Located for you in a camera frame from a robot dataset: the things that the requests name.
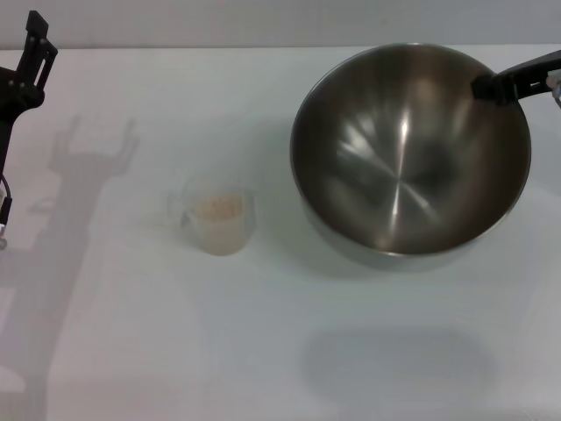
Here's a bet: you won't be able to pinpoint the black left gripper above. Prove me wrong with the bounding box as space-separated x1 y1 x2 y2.
0 10 60 177

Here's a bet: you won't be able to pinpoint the stainless steel mixing bowl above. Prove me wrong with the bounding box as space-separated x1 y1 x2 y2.
288 42 533 269

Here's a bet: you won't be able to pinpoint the raw rice grains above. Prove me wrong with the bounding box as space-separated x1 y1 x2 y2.
192 194 244 220

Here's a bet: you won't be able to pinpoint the clear plastic measuring cup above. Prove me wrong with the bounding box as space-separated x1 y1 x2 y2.
167 175 256 258

